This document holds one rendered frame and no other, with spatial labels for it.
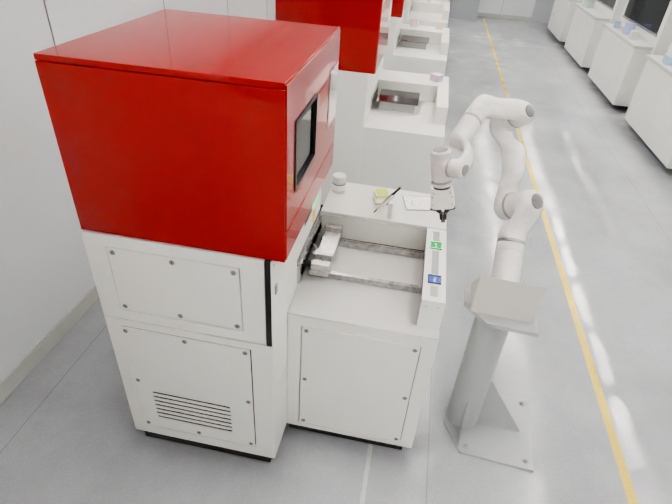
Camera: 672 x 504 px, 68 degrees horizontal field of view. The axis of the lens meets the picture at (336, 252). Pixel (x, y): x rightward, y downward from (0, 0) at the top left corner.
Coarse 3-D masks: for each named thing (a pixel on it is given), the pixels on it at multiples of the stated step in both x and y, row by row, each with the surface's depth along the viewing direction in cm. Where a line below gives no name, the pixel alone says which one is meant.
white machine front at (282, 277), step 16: (320, 192) 239; (304, 224) 212; (304, 240) 218; (288, 256) 191; (272, 272) 170; (288, 272) 195; (272, 288) 173; (288, 288) 200; (272, 304) 177; (288, 304) 206; (272, 320) 181; (272, 336) 186
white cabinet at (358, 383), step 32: (288, 320) 207; (320, 320) 204; (288, 352) 218; (320, 352) 214; (352, 352) 211; (384, 352) 207; (416, 352) 204; (288, 384) 230; (320, 384) 226; (352, 384) 222; (384, 384) 218; (416, 384) 214; (288, 416) 244; (320, 416) 239; (352, 416) 234; (384, 416) 230; (416, 416) 226
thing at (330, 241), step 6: (324, 234) 244; (330, 234) 245; (336, 234) 245; (324, 240) 240; (330, 240) 240; (336, 240) 240; (324, 246) 236; (330, 246) 236; (336, 246) 236; (330, 264) 224; (312, 270) 220; (318, 270) 220; (324, 276) 221
